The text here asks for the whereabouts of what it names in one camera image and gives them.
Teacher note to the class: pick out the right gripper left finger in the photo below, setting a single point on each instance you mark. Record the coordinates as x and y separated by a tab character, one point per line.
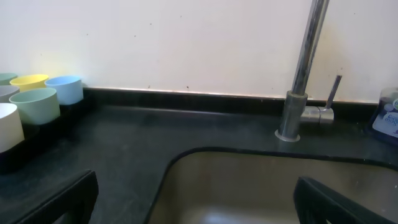
62	205

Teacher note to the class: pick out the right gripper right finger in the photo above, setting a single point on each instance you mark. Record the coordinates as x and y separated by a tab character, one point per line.
323	205

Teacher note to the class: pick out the white cup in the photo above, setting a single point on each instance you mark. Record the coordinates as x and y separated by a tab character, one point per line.
9	130

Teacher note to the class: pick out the black tray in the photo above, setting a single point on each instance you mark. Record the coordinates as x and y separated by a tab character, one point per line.
40	137

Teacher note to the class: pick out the steel sink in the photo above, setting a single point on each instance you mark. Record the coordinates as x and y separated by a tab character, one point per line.
248	193

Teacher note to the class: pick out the steel tap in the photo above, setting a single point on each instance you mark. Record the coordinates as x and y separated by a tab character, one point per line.
292	118

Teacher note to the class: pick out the green cup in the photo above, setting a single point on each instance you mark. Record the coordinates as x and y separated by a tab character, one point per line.
6	78
35	107

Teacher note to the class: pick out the blue soap bottle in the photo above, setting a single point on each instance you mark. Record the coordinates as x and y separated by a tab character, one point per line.
387	121

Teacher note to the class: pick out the blue cup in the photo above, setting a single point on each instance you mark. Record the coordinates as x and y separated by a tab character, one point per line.
65	91

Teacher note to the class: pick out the grey cup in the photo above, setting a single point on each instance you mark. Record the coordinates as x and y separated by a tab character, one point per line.
7	93

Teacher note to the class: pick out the yellow cup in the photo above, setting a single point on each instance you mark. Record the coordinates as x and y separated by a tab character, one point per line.
29	82

